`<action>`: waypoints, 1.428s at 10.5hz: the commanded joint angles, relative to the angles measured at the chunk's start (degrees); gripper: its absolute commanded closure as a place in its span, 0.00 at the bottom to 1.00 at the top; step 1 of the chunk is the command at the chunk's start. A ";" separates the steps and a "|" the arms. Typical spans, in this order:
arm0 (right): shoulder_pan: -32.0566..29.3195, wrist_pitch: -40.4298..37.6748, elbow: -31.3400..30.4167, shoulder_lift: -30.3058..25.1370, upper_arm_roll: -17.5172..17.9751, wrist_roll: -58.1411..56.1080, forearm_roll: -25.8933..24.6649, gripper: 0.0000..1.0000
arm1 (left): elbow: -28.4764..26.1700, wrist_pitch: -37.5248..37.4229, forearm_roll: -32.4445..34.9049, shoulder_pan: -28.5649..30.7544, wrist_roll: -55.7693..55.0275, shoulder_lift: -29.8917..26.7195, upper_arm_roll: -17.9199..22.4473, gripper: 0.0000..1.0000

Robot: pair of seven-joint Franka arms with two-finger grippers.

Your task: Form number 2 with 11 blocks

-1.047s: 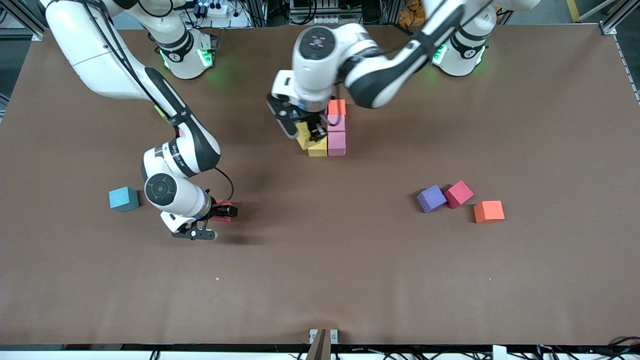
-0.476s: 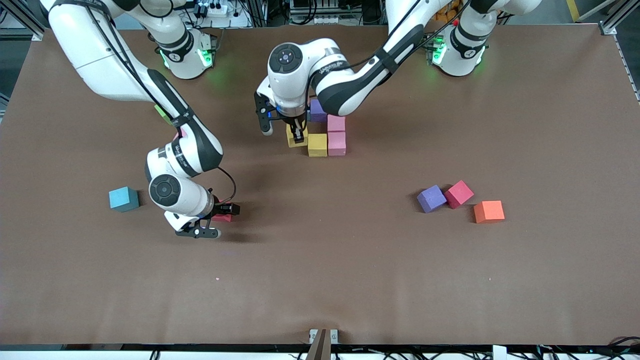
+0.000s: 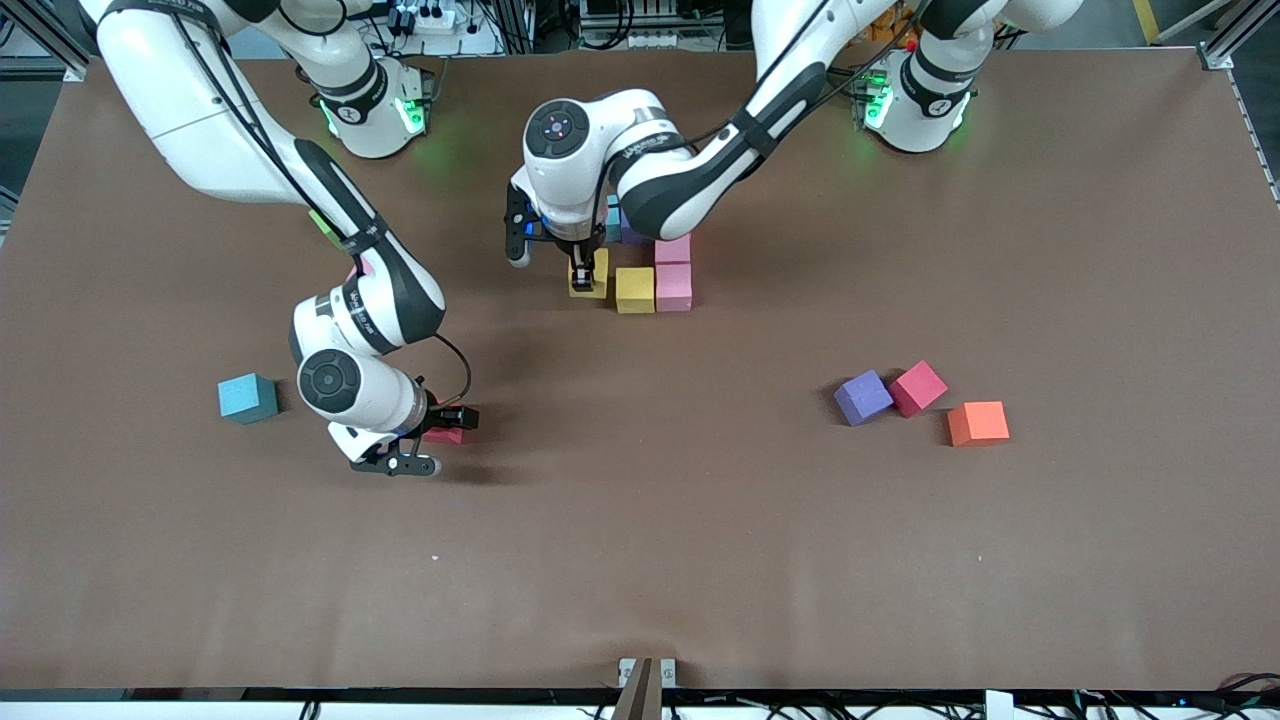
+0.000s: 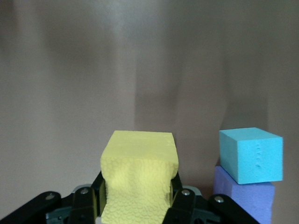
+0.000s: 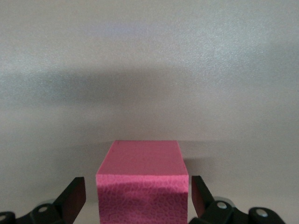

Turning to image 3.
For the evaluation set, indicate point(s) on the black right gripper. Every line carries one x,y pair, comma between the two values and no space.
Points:
446,416

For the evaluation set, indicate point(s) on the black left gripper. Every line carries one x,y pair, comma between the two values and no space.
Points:
579,260

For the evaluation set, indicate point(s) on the yellow foam cube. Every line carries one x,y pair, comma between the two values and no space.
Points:
603,275
634,290

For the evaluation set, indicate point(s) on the red foam cube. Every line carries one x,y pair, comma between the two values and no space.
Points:
918,388
445,437

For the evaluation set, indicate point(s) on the light blue foam cube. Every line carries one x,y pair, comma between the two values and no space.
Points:
613,222
247,398

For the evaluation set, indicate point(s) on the purple foam cube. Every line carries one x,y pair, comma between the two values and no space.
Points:
863,397
635,237

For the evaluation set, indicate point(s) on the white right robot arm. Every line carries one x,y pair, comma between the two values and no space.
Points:
180,90

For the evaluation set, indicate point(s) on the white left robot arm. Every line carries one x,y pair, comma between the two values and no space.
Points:
590,170

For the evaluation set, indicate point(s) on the paper table cover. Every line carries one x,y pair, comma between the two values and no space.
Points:
640,520

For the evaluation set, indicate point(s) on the green foam cube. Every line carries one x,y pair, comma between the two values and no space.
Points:
324,228

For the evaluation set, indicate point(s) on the electronics rack unit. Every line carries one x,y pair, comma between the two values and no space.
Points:
630,25

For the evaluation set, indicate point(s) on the white power strip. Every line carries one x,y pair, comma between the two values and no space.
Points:
430,18

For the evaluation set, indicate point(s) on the bag of orange items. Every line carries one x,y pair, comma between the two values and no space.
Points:
900,25

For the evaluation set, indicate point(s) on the orange foam cube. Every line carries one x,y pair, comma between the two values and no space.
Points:
977,423

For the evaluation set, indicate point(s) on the small white box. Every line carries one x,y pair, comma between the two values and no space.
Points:
998,706

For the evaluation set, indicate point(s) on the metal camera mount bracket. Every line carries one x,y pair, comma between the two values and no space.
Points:
645,690

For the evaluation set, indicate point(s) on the aluminium frame profile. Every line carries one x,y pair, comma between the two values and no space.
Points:
1235,35
45,38

